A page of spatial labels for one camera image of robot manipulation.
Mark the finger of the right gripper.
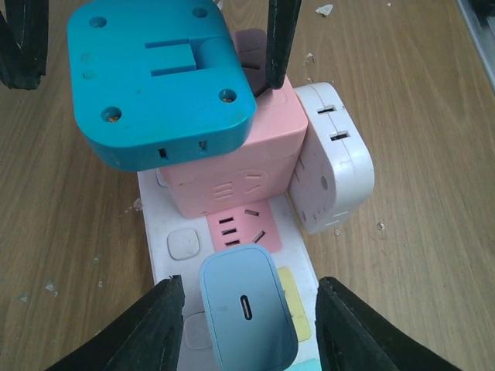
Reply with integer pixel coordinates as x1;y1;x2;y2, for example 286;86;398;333
265;0;302;90
1;0;49;90

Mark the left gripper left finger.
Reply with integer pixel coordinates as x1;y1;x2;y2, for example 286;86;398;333
48;275;185;370

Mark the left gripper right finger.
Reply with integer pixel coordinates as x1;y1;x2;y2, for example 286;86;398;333
316;277;456;371

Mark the white power strip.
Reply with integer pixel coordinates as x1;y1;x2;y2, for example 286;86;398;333
138;170;321;370

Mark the light blue usb charger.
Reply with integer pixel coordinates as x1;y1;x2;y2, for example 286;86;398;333
200;244;299;371

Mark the white grey plug on strip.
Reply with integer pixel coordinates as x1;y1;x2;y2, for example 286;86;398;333
288;83;374;234

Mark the cyan square adapter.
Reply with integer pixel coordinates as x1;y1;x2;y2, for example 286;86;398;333
67;1;256;172

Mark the large pink adapter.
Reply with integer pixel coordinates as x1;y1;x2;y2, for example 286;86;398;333
156;29;308;218

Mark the aluminium front rail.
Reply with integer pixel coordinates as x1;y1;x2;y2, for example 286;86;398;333
457;0;495;90

